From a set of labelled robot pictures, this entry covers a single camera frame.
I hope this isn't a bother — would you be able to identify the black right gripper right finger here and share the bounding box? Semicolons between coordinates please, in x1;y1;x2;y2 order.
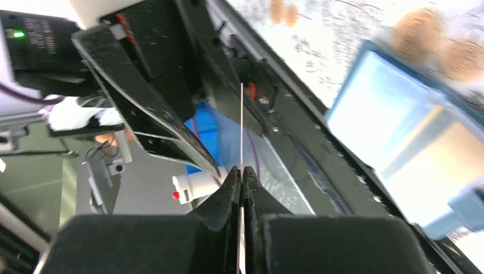
243;167;434;273

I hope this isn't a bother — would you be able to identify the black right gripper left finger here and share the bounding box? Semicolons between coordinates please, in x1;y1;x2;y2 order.
35;167;241;273

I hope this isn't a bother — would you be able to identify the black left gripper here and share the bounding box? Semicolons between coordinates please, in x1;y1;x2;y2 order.
1;10;99;96

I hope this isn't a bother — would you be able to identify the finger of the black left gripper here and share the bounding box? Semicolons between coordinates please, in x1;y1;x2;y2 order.
175;1;268;135
72;24;220;176

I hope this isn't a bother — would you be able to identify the orange credit card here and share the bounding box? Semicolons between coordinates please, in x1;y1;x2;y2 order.
378;106;483;226
238;83;246;274

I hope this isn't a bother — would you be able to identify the blue card holder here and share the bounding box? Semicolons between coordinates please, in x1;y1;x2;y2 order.
326;40;483;240

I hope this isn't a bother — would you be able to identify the blue bin on floor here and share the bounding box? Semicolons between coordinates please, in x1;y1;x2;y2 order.
184;102;221;167

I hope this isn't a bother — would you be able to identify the white cylinder red button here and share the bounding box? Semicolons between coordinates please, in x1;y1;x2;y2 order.
172;167;228;204

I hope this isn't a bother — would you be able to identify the floral tablecloth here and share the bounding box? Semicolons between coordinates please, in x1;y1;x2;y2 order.
229;1;483;111

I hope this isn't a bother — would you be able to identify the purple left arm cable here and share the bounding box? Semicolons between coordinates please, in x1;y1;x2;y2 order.
0;81;67;107

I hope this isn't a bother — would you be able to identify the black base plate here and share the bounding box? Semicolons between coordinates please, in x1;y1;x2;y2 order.
208;1;483;273

